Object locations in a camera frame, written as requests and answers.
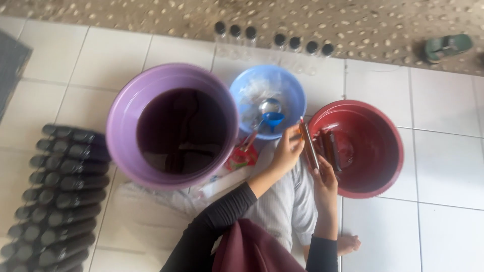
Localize person's left hand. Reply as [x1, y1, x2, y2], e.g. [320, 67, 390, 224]
[270, 125, 305, 177]

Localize person's right hand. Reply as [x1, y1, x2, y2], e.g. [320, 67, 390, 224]
[312, 155, 339, 204]

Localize brown plastic bottle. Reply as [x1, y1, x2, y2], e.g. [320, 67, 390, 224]
[299, 116, 321, 171]
[319, 130, 332, 161]
[328, 130, 343, 174]

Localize blue plastic funnel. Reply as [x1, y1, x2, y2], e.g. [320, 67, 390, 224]
[262, 112, 285, 133]

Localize red printed packet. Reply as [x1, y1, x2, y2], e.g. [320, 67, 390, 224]
[226, 142, 259, 171]

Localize person's grey trousers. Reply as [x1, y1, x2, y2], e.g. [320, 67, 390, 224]
[242, 140, 319, 253]

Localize red plastic basin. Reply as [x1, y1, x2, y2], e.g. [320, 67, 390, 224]
[308, 100, 404, 199]

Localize blue plastic basin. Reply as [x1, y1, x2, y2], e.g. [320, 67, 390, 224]
[229, 64, 307, 141]

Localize person's bare foot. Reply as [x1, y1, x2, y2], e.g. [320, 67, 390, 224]
[302, 234, 361, 262]

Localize clear crumpled plastic bag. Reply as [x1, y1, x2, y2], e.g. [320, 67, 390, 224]
[239, 74, 292, 115]

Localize person's maroon headscarf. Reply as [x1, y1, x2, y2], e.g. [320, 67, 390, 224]
[212, 218, 308, 272]

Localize dark brown liquid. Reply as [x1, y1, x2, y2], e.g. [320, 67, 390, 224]
[136, 88, 230, 175]

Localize row of empty clear bottles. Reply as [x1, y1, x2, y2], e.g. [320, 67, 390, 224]
[213, 21, 336, 76]

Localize white plastic sheet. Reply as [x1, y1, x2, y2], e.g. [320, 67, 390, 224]
[113, 166, 265, 229]

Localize purple plastic bucket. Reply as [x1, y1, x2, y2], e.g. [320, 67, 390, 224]
[106, 63, 239, 190]

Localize green sandal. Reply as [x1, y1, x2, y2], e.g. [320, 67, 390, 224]
[423, 34, 474, 64]

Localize row of dark filled bottles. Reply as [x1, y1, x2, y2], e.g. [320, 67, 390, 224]
[0, 123, 112, 272]

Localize dark grey mat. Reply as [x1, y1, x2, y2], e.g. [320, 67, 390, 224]
[0, 30, 33, 122]

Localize metal ladle with red handle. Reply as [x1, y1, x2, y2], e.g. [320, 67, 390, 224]
[240, 97, 283, 152]

